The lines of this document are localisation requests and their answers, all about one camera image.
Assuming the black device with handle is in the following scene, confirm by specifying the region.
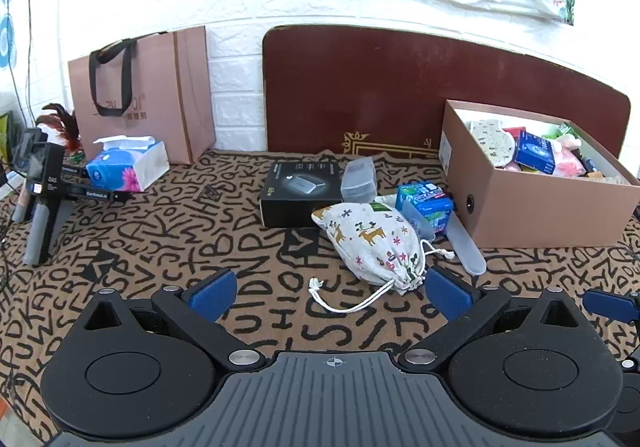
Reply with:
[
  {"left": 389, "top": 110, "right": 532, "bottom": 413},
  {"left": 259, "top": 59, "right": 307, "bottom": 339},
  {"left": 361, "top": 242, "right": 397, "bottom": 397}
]
[{"left": 11, "top": 127, "right": 128, "bottom": 269}]

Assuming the blue tissue packet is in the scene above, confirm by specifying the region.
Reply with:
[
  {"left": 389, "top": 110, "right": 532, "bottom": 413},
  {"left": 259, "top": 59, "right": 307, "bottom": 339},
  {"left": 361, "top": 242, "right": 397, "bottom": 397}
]
[{"left": 395, "top": 182, "right": 455, "bottom": 237}]

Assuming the blue pink tissue pack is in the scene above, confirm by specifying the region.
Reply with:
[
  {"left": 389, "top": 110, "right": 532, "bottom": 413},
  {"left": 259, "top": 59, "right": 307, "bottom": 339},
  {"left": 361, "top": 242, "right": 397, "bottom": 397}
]
[{"left": 86, "top": 134, "right": 171, "bottom": 193}]

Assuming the deer print drawstring pouch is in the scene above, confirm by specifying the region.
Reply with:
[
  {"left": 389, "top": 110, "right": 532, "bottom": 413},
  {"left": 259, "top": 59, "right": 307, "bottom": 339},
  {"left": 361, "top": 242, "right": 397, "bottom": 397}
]
[{"left": 309, "top": 201, "right": 457, "bottom": 314}]

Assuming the letter printed brown mat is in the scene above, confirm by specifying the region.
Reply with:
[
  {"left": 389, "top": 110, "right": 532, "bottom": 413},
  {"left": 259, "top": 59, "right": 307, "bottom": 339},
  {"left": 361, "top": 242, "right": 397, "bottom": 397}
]
[{"left": 0, "top": 147, "right": 640, "bottom": 447}]

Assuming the clear plastic small box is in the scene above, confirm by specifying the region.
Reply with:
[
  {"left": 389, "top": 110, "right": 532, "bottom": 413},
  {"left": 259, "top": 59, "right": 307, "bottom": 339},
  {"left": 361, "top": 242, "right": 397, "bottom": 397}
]
[{"left": 341, "top": 157, "right": 379, "bottom": 204}]

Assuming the green plastic item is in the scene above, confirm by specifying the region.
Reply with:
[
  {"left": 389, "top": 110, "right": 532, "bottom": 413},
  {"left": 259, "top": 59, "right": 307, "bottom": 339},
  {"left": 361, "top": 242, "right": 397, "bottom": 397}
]
[{"left": 541, "top": 123, "right": 577, "bottom": 142}]

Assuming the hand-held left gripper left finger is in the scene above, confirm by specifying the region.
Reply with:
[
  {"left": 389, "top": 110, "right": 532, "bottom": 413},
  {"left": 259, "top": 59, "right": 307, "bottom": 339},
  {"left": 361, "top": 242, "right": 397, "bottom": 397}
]
[{"left": 75, "top": 268, "right": 267, "bottom": 374}]

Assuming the pink plush toy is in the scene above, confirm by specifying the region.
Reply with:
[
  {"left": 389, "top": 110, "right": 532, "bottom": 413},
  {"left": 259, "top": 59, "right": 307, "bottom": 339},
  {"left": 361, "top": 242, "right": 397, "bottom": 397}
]
[{"left": 549, "top": 134, "right": 587, "bottom": 178}]

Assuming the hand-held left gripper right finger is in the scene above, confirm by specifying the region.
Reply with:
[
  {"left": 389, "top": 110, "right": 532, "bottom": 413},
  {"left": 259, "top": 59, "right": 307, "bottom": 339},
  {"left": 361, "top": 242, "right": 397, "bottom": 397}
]
[{"left": 400, "top": 266, "right": 598, "bottom": 374}]

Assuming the dotted fabric pouch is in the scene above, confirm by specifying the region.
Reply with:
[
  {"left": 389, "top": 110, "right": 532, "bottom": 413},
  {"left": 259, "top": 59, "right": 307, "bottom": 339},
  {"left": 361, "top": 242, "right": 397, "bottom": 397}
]
[{"left": 469, "top": 118, "right": 517, "bottom": 169}]

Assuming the brown wooden board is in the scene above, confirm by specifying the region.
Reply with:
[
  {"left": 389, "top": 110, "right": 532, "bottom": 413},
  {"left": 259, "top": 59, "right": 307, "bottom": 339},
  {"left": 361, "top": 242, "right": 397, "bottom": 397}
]
[{"left": 261, "top": 24, "right": 632, "bottom": 164}]

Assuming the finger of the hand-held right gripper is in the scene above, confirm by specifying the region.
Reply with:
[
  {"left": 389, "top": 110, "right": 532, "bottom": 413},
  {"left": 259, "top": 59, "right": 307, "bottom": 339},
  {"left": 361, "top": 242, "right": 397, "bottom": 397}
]
[{"left": 582, "top": 289, "right": 640, "bottom": 326}]

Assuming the black product box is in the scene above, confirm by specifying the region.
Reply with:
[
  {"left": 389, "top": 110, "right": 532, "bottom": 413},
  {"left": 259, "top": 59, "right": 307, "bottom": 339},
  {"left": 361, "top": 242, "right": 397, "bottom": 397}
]
[{"left": 259, "top": 160, "right": 352, "bottom": 229}]

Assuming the green white small packet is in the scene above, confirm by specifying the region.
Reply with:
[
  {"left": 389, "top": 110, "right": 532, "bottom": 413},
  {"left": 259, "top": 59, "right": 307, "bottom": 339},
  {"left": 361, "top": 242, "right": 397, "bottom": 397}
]
[{"left": 372, "top": 194, "right": 402, "bottom": 217}]

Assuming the dark red feather toy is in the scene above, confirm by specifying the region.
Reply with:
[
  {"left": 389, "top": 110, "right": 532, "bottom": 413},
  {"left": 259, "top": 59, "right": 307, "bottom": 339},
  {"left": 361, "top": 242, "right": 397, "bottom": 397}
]
[{"left": 41, "top": 102, "right": 85, "bottom": 164}]

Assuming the brown cardboard box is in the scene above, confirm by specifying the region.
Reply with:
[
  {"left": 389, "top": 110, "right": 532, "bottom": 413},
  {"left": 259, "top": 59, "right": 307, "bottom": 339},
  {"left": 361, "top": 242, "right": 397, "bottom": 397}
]
[{"left": 439, "top": 100, "right": 640, "bottom": 249}]

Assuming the clear long plastic case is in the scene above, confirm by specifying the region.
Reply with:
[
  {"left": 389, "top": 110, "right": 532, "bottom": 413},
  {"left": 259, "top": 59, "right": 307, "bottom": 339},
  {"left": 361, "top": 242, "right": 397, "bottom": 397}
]
[{"left": 446, "top": 217, "right": 487, "bottom": 276}]

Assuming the black wall cable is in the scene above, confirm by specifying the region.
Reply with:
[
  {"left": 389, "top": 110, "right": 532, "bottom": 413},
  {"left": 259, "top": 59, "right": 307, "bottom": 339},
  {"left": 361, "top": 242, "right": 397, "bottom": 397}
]
[{"left": 7, "top": 0, "right": 40, "bottom": 128}]

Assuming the blue small box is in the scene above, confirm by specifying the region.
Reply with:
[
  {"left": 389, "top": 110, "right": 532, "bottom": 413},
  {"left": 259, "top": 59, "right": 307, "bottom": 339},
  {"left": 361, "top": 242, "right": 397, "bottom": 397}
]
[{"left": 514, "top": 130, "right": 559, "bottom": 176}]

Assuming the blue wall sticker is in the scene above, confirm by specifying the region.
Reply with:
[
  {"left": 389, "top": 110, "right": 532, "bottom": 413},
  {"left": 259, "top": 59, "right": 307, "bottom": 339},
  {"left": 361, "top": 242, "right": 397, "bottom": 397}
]
[{"left": 0, "top": 0, "right": 19, "bottom": 70}]

